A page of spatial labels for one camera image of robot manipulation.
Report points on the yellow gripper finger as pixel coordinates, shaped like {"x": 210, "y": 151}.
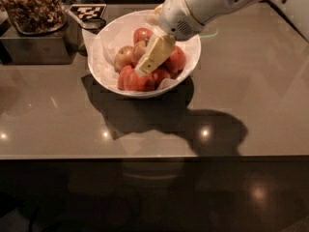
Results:
{"x": 158, "y": 50}
{"x": 153, "y": 16}

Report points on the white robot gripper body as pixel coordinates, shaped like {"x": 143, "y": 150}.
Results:
{"x": 175, "y": 16}

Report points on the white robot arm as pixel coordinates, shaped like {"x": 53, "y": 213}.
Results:
{"x": 295, "y": 12}

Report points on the top centre red-yellow apple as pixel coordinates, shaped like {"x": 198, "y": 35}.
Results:
{"x": 138, "y": 51}

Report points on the back red apple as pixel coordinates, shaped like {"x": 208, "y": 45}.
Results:
{"x": 141, "y": 34}

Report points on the red apple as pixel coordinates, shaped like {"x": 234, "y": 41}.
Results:
{"x": 123, "y": 74}
{"x": 176, "y": 61}
{"x": 159, "y": 74}
{"x": 141, "y": 34}
{"x": 138, "y": 83}

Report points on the front right red apple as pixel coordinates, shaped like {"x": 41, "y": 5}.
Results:
{"x": 159, "y": 74}

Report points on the left yellowish apple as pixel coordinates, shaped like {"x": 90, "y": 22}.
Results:
{"x": 123, "y": 57}

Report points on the front left red apple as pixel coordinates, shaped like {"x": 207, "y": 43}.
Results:
{"x": 123, "y": 74}

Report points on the white bowl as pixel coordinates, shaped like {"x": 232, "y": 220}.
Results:
{"x": 106, "y": 42}

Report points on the black white fiducial marker card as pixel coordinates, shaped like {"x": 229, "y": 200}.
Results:
{"x": 88, "y": 11}

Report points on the dark metal box stand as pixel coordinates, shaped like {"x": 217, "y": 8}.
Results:
{"x": 56, "y": 48}

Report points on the clear jar of granola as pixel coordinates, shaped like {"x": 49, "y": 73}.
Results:
{"x": 35, "y": 17}

